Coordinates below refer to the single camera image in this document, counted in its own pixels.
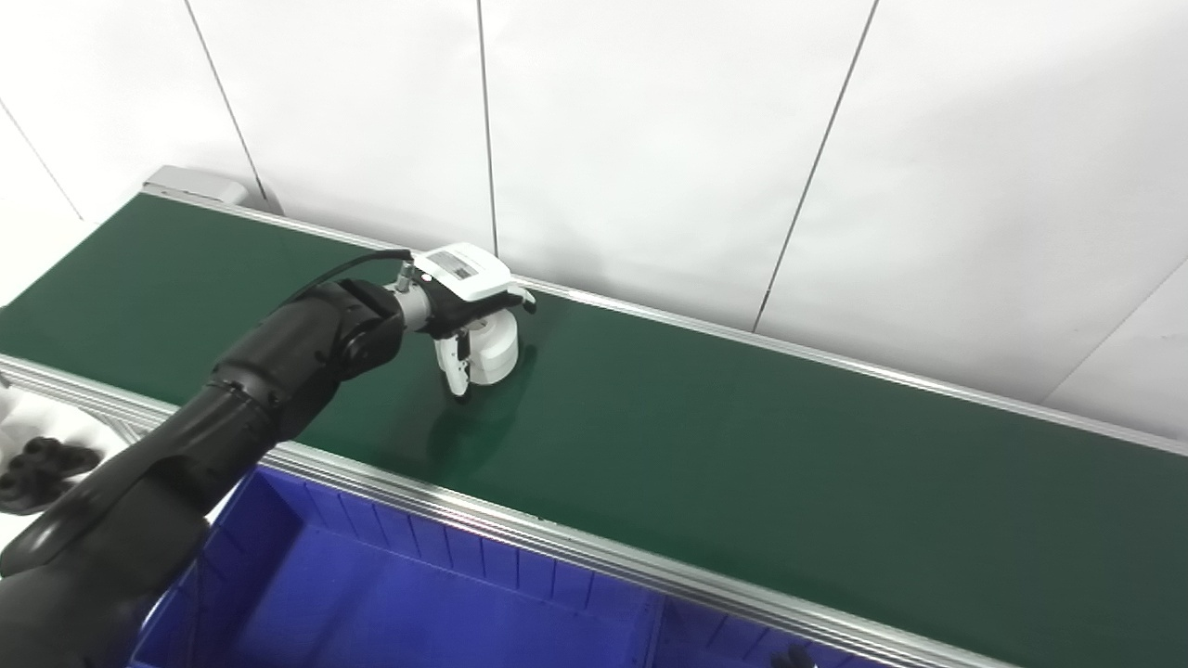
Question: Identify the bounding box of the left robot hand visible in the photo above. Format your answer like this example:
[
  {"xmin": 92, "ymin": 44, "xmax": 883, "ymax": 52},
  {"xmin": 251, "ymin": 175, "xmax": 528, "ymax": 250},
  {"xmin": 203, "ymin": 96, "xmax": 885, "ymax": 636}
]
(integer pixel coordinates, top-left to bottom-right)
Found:
[{"xmin": 397, "ymin": 242, "xmax": 538, "ymax": 399}]

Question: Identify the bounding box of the white cylindrical part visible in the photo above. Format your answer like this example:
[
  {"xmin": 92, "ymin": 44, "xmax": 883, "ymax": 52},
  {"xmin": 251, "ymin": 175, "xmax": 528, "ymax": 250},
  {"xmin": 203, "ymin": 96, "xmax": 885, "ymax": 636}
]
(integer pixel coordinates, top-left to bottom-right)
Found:
[{"xmin": 467, "ymin": 310, "xmax": 520, "ymax": 387}]

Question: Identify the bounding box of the blue plastic bin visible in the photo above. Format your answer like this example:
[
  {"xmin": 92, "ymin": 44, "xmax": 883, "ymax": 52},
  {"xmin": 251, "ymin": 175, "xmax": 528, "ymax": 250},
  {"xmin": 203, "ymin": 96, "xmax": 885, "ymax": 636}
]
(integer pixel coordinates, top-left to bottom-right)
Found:
[
  {"xmin": 128, "ymin": 464, "xmax": 665, "ymax": 668},
  {"xmin": 650, "ymin": 598, "xmax": 897, "ymax": 668}
]

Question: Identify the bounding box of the green conveyor belt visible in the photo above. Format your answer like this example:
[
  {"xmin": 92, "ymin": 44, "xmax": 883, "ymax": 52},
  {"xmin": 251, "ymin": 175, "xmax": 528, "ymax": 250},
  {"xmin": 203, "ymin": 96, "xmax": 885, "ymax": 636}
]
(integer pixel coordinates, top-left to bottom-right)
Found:
[
  {"xmin": 0, "ymin": 193, "xmax": 1188, "ymax": 668},
  {"xmin": 0, "ymin": 190, "xmax": 1188, "ymax": 668}
]

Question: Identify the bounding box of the grey conveyor end cover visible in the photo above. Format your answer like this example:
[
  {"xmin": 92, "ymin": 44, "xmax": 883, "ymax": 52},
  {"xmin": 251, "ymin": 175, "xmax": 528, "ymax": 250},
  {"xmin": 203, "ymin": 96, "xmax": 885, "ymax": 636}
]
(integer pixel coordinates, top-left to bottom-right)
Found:
[{"xmin": 141, "ymin": 165, "xmax": 251, "ymax": 208}]

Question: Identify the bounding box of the black knobbed object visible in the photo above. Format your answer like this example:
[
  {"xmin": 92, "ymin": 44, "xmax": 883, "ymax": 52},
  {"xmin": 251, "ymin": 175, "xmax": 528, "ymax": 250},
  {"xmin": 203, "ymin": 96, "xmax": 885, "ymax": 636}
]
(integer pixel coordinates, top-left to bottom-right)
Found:
[{"xmin": 0, "ymin": 435, "xmax": 104, "ymax": 517}]

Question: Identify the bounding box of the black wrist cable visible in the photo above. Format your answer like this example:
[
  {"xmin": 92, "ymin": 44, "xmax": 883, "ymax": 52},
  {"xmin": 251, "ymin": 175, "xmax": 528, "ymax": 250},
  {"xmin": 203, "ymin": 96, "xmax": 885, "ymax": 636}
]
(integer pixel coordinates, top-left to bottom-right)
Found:
[{"xmin": 278, "ymin": 248, "xmax": 415, "ymax": 309}]

